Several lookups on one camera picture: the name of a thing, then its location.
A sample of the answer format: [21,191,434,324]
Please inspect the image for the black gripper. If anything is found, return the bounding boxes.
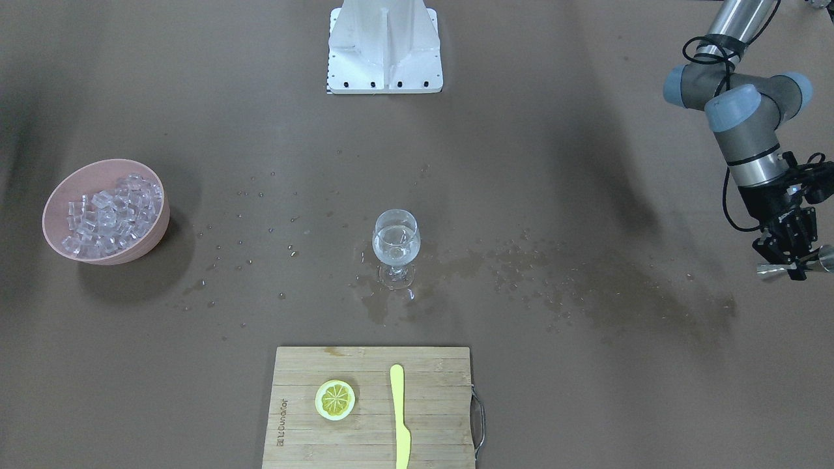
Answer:
[743,152,828,280]

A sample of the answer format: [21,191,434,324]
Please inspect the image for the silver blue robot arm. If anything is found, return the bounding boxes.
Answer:
[663,1,833,280]

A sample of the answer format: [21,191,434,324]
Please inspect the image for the white pedestal column base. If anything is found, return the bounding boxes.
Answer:
[326,1,444,94]

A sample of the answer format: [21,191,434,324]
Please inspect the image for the pink bowl of ice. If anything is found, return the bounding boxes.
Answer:
[42,158,171,265]

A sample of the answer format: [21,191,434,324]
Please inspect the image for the bamboo cutting board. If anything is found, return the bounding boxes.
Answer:
[261,345,483,468]

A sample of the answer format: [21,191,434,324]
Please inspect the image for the yellow lemon slice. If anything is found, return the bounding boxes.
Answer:
[315,380,356,421]

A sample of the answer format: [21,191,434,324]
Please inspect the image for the yellow plastic knife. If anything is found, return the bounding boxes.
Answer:
[388,364,412,468]

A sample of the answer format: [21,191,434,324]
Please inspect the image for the clear wine glass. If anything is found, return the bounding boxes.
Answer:
[372,210,421,291]

